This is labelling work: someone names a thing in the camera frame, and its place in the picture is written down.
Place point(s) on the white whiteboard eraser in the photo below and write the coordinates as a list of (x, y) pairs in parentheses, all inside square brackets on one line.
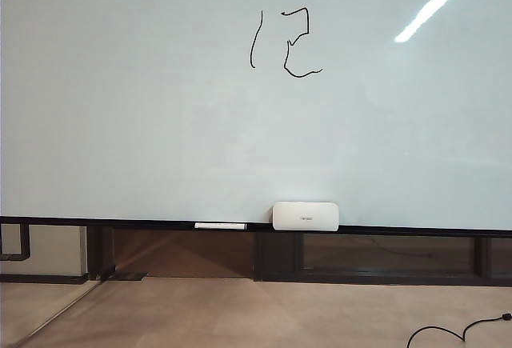
[(306, 217)]

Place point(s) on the white marker pen with cap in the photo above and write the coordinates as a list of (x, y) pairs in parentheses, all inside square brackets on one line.
[(220, 226)]

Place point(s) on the large white glass whiteboard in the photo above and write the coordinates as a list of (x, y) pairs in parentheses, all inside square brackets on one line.
[(160, 124)]

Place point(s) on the black whiteboard pen tray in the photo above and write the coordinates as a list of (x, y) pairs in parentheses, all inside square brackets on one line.
[(120, 222)]

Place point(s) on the black whiteboard stand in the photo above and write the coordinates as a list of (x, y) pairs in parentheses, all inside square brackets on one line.
[(24, 240)]

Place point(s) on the dark framed glass partition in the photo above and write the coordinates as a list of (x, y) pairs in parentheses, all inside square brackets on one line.
[(276, 256)]

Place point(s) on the dark skirting board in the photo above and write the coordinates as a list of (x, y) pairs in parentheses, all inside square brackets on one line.
[(40, 278)]

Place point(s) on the dark door frame post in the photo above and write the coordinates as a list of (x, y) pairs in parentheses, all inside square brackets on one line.
[(100, 252)]

